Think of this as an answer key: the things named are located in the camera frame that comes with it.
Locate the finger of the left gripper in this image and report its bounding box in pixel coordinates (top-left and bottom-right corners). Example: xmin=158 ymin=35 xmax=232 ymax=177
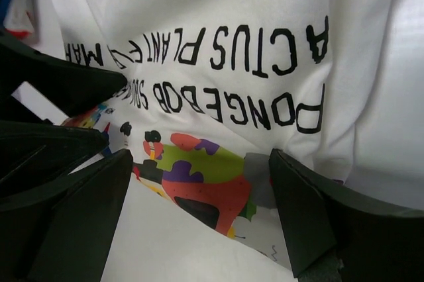
xmin=1 ymin=120 xmax=109 ymax=209
xmin=1 ymin=28 xmax=127 ymax=117

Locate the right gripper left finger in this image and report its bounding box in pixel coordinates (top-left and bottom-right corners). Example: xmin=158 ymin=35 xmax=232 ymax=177
xmin=1 ymin=150 xmax=133 ymax=281

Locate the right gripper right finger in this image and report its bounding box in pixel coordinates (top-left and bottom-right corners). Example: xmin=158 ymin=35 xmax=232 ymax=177
xmin=269 ymin=150 xmax=423 ymax=281

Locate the white printed t-shirt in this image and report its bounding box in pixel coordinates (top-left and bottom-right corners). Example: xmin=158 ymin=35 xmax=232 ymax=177
xmin=32 ymin=0 xmax=423 ymax=281

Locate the red and white folded shirt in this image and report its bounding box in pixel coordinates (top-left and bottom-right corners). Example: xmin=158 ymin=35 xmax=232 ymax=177
xmin=3 ymin=0 xmax=40 ymax=46

